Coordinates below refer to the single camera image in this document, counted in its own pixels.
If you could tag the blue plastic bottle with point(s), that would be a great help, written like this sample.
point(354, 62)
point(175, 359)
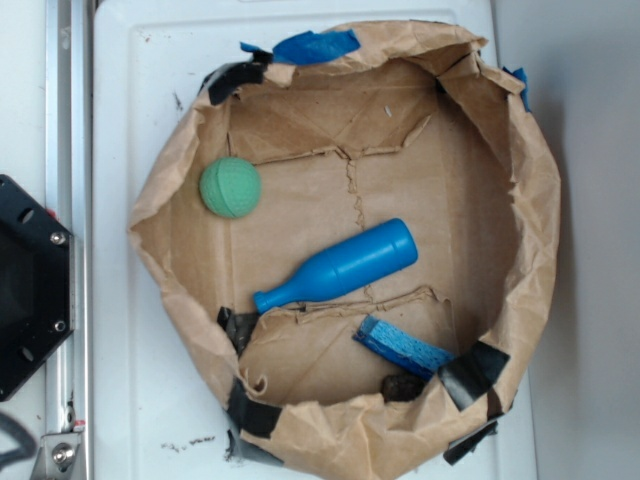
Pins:
point(345, 267)

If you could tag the brown paper bag bin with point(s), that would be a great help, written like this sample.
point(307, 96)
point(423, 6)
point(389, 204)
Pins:
point(414, 125)

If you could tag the green foam ball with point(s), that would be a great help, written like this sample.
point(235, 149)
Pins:
point(230, 187)

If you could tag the blue sponge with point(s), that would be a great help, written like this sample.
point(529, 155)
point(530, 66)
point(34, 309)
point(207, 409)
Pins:
point(415, 356)

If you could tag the dark brown lump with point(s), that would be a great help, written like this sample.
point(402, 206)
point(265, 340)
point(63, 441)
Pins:
point(402, 388)

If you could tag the black tape piece top left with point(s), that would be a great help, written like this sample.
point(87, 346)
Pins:
point(228, 78)

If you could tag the black tape piece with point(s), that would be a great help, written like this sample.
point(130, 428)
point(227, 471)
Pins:
point(228, 78)
point(256, 418)
point(473, 374)

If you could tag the black tape piece bottom left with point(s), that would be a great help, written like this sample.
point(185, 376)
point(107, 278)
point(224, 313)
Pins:
point(256, 418)

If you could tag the blue masking tape piece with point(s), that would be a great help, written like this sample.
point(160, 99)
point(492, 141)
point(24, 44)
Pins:
point(310, 48)

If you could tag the black tape piece lower right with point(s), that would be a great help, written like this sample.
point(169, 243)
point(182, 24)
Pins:
point(473, 374)

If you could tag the white plastic tray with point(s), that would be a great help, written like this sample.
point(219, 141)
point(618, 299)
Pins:
point(154, 417)

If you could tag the aluminium frame rail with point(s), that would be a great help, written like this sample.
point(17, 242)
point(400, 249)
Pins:
point(68, 441)

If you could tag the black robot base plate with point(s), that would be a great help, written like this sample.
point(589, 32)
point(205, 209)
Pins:
point(35, 286)

